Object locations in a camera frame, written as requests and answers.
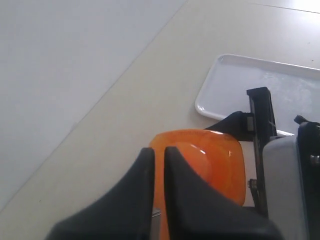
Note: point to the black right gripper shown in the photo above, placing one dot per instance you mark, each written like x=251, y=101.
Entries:
x=258, y=126

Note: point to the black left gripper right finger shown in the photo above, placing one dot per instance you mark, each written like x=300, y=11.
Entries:
x=196, y=211

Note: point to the orange pump soap bottle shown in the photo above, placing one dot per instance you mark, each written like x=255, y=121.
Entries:
x=216, y=157

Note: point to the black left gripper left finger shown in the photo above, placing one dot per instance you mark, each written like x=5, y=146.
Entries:
x=123, y=213

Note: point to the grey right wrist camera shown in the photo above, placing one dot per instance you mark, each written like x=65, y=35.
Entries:
x=283, y=186

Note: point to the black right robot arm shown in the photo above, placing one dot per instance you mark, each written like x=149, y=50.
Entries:
x=308, y=140

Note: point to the white rectangular plastic tray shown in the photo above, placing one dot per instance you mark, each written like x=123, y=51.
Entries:
x=294, y=89

